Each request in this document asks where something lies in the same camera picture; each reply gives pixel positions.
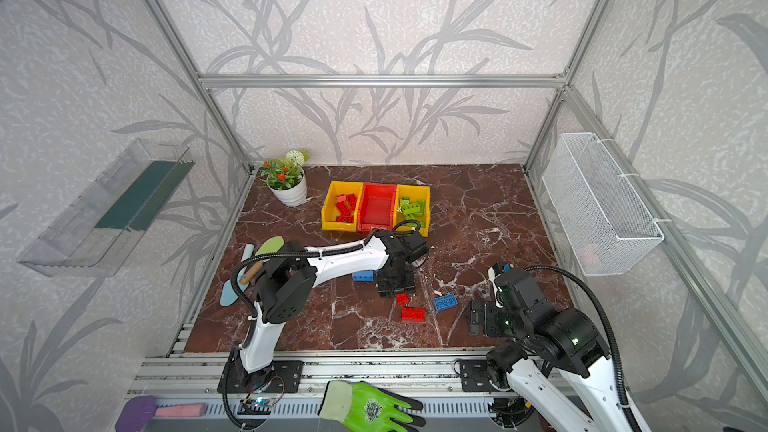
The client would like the blue lego brick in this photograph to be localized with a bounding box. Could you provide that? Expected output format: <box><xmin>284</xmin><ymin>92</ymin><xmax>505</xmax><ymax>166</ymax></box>
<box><xmin>433</xmin><ymin>294</ymin><xmax>458</xmax><ymax>312</ymax></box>
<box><xmin>352</xmin><ymin>270</ymin><xmax>375</xmax><ymax>282</ymax></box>

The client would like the red lego brick bottom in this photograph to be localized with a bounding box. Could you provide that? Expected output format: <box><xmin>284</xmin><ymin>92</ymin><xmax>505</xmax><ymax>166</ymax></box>
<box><xmin>401</xmin><ymin>307</ymin><xmax>426</xmax><ymax>323</ymax></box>

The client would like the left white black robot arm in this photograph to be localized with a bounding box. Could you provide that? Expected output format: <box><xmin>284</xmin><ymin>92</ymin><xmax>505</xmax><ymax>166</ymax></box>
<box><xmin>217</xmin><ymin>229</ymin><xmax>429</xmax><ymax>394</ymax></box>

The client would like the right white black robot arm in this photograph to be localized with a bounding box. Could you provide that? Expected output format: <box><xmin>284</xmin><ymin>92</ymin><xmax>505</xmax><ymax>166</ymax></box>
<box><xmin>457</xmin><ymin>261</ymin><xmax>650</xmax><ymax>431</ymax></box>

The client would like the red plastic bin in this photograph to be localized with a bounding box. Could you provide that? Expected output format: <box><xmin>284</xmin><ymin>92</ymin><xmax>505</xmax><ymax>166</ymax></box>
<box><xmin>357</xmin><ymin>183</ymin><xmax>396</xmax><ymax>234</ymax></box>

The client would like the right yellow plastic bin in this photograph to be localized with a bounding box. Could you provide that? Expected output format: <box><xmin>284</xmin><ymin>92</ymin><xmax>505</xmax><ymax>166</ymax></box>
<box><xmin>393</xmin><ymin>184</ymin><xmax>431</xmax><ymax>237</ymax></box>

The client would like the yellow plastic bin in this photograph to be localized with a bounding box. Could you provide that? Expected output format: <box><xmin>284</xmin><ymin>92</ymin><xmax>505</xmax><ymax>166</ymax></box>
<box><xmin>321</xmin><ymin>181</ymin><xmax>363</xmax><ymax>232</ymax></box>
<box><xmin>393</xmin><ymin>184</ymin><xmax>431</xmax><ymax>237</ymax></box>

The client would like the left yellow plastic bin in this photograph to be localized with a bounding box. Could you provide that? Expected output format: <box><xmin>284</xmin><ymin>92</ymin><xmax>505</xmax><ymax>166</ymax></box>
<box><xmin>321</xmin><ymin>181</ymin><xmax>363</xmax><ymax>232</ymax></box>

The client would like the potted plant white pot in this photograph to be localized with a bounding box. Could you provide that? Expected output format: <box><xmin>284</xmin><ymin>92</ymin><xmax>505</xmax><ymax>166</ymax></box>
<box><xmin>258</xmin><ymin>149</ymin><xmax>309</xmax><ymax>207</ymax></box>

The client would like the green work glove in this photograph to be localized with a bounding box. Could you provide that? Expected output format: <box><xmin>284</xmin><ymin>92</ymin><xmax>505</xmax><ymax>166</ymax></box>
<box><xmin>318</xmin><ymin>380</ymin><xmax>426</xmax><ymax>432</ymax></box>

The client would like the light blue garden trowel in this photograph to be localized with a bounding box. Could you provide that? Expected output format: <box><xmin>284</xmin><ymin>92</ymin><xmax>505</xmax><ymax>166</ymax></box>
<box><xmin>219</xmin><ymin>244</ymin><xmax>255</xmax><ymax>307</ymax></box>

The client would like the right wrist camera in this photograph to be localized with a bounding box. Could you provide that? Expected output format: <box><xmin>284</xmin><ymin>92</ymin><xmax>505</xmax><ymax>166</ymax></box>
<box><xmin>488</xmin><ymin>261</ymin><xmax>513</xmax><ymax>282</ymax></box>

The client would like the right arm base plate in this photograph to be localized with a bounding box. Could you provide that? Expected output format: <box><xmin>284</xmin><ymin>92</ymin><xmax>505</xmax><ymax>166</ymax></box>
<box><xmin>454</xmin><ymin>359</ymin><xmax>496</xmax><ymax>393</ymax></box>

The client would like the white wire mesh basket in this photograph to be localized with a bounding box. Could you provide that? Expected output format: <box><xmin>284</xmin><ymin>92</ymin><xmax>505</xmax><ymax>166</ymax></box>
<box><xmin>543</xmin><ymin>132</ymin><xmax>665</xmax><ymax>277</ymax></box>

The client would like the green garden shovel wooden handle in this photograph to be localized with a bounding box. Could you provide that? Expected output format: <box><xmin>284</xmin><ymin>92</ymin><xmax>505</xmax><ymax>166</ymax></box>
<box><xmin>238</xmin><ymin>236</ymin><xmax>284</xmax><ymax>289</ymax></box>

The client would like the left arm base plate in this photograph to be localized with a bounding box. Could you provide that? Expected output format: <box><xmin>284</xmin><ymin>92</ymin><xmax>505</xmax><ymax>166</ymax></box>
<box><xmin>217</xmin><ymin>357</ymin><xmax>304</xmax><ymax>394</ymax></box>

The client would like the clear acrylic wall shelf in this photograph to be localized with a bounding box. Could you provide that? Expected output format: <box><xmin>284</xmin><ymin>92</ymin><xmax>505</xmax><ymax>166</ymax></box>
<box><xmin>18</xmin><ymin>139</ymin><xmax>195</xmax><ymax>278</ymax></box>

